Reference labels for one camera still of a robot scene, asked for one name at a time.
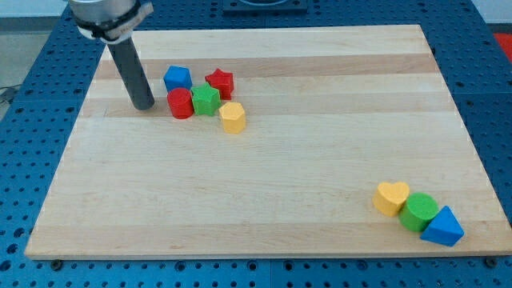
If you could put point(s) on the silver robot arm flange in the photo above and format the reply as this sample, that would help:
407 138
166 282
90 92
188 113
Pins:
111 21

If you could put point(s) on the yellow heart block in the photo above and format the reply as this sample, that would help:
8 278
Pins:
389 198

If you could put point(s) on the yellow hexagon block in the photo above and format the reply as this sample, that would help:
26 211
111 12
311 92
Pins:
233 117

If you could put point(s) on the green star block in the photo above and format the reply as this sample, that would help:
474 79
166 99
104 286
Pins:
206 99

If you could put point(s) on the red star block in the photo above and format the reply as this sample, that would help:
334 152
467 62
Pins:
222 81

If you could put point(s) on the wooden board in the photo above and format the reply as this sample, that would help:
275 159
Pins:
331 112

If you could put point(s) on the red cylinder block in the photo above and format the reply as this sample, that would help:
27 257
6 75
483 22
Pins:
180 103

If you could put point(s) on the blue cube block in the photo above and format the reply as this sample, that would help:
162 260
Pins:
177 77

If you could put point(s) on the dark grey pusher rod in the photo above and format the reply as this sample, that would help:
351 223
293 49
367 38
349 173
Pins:
130 69

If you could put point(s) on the green cylinder block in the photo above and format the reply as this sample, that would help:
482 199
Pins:
418 211

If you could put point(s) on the blue triangle block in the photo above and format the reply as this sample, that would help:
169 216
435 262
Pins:
444 229

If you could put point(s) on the red object at edge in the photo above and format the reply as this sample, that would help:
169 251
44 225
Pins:
505 42

